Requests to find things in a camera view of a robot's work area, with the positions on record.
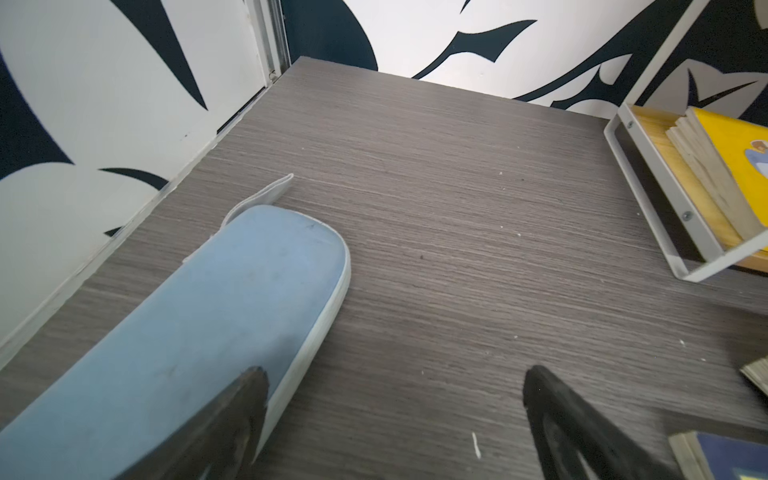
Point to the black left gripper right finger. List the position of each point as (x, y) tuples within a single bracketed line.
[(572, 438)]

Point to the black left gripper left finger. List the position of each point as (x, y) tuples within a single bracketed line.
[(219, 442)]

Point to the blue book with yellow label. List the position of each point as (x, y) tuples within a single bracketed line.
[(707, 456)]

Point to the light blue glasses case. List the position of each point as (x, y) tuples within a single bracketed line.
[(263, 291)]

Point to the white wooden two-tier shelf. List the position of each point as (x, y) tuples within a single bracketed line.
[(690, 214)]

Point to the yellow cartoon book on shelf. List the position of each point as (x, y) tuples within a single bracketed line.
[(729, 158)]

